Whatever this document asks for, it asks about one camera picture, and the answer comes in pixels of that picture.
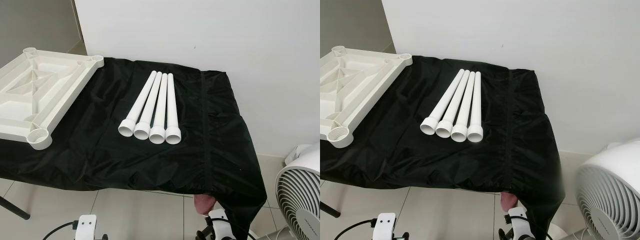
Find white plastic children table top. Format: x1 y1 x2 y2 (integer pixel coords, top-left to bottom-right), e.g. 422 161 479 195
320 45 413 149
0 47 105 151

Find white plastic table leg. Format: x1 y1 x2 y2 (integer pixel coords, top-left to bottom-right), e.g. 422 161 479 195
165 73 182 145
149 73 169 145
450 71 476 143
118 70 158 138
420 69 466 136
467 71 484 143
435 70 472 139
133 71 164 141

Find white round floor fan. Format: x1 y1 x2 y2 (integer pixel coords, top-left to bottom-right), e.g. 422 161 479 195
276 144 321 240
575 141 640 240

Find black fabric table cloth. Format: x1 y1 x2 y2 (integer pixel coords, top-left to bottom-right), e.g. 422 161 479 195
320 55 566 240
0 56 268 240

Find black metal pole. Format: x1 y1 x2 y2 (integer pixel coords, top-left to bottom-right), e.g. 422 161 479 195
320 201 341 219
0 196 30 221

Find pink round stool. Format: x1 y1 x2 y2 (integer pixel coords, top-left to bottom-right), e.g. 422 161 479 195
501 192 520 214
194 194 216 217

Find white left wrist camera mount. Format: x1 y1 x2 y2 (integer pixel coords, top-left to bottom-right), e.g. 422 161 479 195
376 213 397 240
75 214 98 240

